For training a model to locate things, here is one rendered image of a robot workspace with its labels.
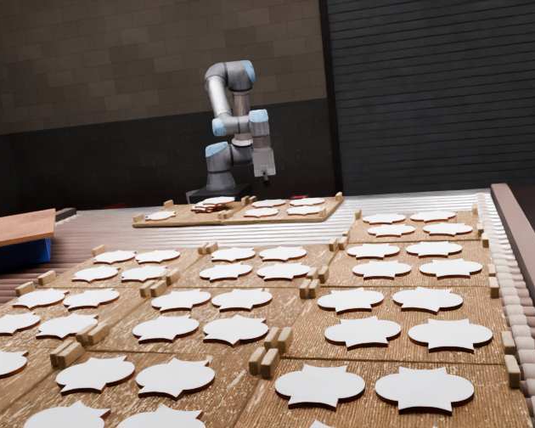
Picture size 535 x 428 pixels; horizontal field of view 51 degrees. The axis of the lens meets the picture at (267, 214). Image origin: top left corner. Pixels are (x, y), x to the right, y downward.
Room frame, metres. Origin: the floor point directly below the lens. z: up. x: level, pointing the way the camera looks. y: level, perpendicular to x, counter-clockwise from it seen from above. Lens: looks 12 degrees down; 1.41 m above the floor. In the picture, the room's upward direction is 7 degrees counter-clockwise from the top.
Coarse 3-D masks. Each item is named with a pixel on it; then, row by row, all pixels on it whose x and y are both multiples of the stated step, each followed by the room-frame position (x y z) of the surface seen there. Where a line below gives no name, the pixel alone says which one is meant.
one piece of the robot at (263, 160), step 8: (256, 152) 2.31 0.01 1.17; (264, 152) 2.31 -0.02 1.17; (272, 152) 2.31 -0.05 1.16; (256, 160) 2.31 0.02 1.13; (264, 160) 2.31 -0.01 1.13; (272, 160) 2.30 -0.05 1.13; (256, 168) 2.31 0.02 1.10; (264, 168) 2.29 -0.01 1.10; (272, 168) 2.30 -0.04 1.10; (256, 176) 2.31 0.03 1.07; (264, 176) 2.33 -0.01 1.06
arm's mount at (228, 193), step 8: (240, 184) 2.91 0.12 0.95; (248, 184) 2.89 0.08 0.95; (200, 192) 2.80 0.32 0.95; (208, 192) 2.78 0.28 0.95; (216, 192) 2.76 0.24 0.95; (224, 192) 2.74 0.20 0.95; (232, 192) 2.72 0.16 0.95; (240, 192) 2.72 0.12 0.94; (248, 192) 2.85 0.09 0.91; (192, 200) 2.73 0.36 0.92; (200, 200) 2.72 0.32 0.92; (240, 200) 2.71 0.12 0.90
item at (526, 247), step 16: (496, 192) 2.01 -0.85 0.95; (496, 208) 1.93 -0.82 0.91; (512, 208) 1.75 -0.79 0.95; (512, 224) 1.56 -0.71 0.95; (528, 224) 1.54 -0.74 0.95; (512, 240) 1.46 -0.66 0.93; (528, 240) 1.40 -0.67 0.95; (528, 256) 1.27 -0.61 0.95; (528, 272) 1.18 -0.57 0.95; (528, 288) 1.17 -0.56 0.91
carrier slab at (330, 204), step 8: (288, 200) 2.38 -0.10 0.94; (328, 200) 2.28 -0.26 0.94; (248, 208) 2.32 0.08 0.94; (272, 208) 2.26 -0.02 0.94; (280, 208) 2.24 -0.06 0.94; (288, 208) 2.22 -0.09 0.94; (328, 208) 2.13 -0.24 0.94; (240, 216) 2.19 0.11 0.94; (280, 216) 2.10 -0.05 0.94; (288, 216) 2.08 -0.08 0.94; (296, 216) 2.07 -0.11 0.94; (312, 216) 2.04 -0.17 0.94; (328, 216) 2.06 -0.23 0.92
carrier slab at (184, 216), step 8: (168, 208) 2.54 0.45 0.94; (176, 208) 2.51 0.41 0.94; (184, 208) 2.49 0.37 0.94; (232, 208) 2.36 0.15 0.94; (240, 208) 2.35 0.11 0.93; (184, 216) 2.32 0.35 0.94; (192, 216) 2.30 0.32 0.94; (200, 216) 2.28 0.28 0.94; (208, 216) 2.26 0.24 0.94; (216, 216) 2.24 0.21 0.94; (136, 224) 2.28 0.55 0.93; (144, 224) 2.27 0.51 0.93; (152, 224) 2.26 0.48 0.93; (160, 224) 2.24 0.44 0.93; (168, 224) 2.23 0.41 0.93; (176, 224) 2.22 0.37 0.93; (184, 224) 2.21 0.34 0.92; (192, 224) 2.19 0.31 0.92; (200, 224) 2.18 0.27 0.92; (208, 224) 2.17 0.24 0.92
